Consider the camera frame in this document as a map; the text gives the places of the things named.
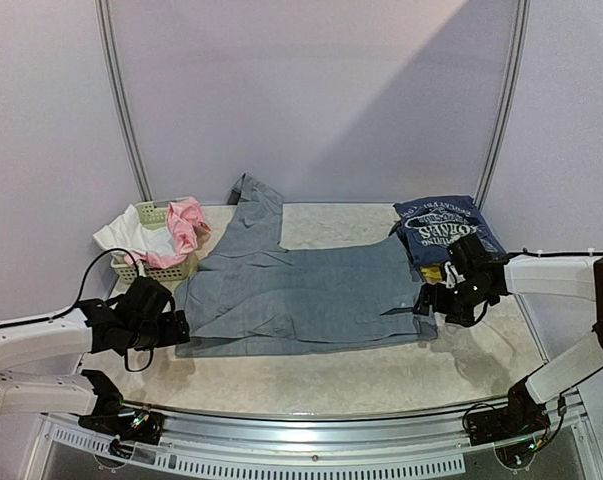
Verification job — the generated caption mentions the beige perforated laundry basket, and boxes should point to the beige perforated laundry basket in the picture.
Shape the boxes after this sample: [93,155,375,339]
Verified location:
[93,197,210,283]

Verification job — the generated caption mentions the aluminium frame post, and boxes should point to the aluminium frame post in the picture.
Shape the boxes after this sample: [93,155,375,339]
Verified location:
[475,0,531,210]
[95,0,152,201]

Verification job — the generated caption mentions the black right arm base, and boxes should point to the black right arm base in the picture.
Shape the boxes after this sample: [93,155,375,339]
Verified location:
[462,376,570,453]

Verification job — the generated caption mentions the white garment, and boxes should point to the white garment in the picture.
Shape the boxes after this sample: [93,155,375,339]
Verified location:
[92,205,176,257]

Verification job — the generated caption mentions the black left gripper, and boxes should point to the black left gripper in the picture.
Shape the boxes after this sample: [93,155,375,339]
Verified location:
[127,309,189,351]

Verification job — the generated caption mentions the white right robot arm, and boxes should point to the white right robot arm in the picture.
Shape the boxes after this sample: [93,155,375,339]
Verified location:
[414,238,603,436]

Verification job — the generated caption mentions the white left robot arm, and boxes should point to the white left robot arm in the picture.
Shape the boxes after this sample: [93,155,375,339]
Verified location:
[0,297,190,434]

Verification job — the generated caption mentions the pink garment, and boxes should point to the pink garment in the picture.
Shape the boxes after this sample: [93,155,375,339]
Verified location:
[131,197,211,269]

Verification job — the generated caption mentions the yellow folded t-shirt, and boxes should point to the yellow folded t-shirt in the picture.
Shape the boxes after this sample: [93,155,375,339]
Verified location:
[420,265,446,283]

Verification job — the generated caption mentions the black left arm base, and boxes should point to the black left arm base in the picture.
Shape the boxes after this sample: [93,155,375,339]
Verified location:
[78,370,165,445]

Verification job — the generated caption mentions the aluminium front rail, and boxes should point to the aluminium front rail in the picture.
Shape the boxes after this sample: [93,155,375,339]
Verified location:
[23,384,603,480]

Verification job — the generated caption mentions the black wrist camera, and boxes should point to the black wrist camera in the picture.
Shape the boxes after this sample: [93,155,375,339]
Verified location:
[115,276,175,326]
[442,233,499,288]

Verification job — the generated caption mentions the left aluminium frame post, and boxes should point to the left aluminium frame post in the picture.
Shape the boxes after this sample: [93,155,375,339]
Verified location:
[95,0,152,201]

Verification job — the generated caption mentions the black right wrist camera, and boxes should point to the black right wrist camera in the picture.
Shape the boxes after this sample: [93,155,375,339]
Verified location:
[442,233,499,288]

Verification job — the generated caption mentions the right aluminium frame post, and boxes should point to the right aluminium frame post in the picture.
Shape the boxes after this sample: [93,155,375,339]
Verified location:
[475,0,531,210]

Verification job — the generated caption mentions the grey garment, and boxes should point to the grey garment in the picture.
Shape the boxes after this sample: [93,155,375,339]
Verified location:
[175,175,438,358]

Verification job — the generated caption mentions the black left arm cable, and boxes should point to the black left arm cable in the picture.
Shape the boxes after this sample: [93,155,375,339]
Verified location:
[0,246,155,374]

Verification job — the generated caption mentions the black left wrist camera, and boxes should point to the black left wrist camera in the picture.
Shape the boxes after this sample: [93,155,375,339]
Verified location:
[115,276,175,326]

